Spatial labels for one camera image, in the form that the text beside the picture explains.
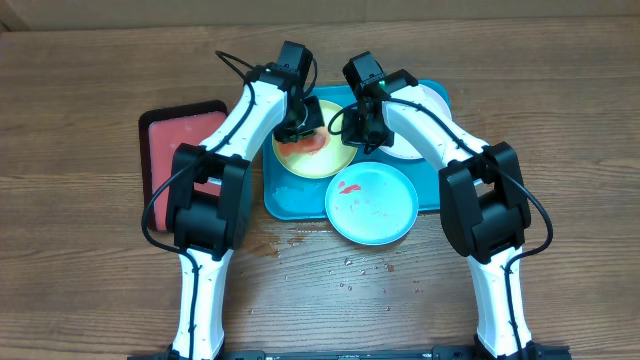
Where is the yellow-green plate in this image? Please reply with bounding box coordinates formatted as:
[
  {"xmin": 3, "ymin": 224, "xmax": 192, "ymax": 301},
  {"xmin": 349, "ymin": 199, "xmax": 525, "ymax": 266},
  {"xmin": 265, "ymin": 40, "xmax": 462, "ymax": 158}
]
[{"xmin": 272, "ymin": 126, "xmax": 357, "ymax": 179}]

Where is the teal plastic tray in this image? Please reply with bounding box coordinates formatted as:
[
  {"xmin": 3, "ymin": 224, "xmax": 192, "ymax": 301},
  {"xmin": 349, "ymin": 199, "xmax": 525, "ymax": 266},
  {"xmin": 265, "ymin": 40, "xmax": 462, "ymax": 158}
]
[{"xmin": 262, "ymin": 79, "xmax": 452, "ymax": 222}]

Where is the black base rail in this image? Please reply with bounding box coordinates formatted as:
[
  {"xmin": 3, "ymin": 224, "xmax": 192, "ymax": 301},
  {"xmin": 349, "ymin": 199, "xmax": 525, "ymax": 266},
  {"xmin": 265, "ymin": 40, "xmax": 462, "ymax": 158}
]
[{"xmin": 127, "ymin": 344, "xmax": 572, "ymax": 360}]

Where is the white pink plate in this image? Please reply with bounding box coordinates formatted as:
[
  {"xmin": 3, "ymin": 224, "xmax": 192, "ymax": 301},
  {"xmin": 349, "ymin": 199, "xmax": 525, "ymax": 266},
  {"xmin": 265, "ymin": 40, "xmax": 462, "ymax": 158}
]
[{"xmin": 382, "ymin": 84, "xmax": 454, "ymax": 166}]

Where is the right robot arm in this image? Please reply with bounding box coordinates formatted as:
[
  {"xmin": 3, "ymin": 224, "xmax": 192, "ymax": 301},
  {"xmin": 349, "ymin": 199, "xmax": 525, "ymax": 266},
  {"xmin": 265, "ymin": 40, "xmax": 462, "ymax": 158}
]
[{"xmin": 340, "ymin": 52, "xmax": 535, "ymax": 359}]

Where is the black tray with pink water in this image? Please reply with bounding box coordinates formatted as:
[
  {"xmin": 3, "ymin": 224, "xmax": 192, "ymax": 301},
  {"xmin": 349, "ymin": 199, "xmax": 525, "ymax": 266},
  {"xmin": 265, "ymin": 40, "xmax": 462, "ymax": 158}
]
[{"xmin": 138, "ymin": 100, "xmax": 228, "ymax": 207}]

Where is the light blue plate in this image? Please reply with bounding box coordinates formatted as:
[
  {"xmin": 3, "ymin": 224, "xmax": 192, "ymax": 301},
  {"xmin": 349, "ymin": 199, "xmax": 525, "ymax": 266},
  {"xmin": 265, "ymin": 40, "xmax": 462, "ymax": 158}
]
[{"xmin": 324, "ymin": 162, "xmax": 419, "ymax": 246}]

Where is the pink sponge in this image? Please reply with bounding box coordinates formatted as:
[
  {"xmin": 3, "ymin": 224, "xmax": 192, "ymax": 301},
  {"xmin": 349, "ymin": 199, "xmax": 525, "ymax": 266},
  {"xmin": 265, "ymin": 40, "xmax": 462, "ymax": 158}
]
[{"xmin": 276, "ymin": 131, "xmax": 329, "ymax": 157}]

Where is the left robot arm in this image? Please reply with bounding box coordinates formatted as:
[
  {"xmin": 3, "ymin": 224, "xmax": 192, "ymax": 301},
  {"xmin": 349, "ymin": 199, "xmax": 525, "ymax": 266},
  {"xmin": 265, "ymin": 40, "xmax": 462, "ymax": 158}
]
[{"xmin": 162, "ymin": 42, "xmax": 324, "ymax": 359}]

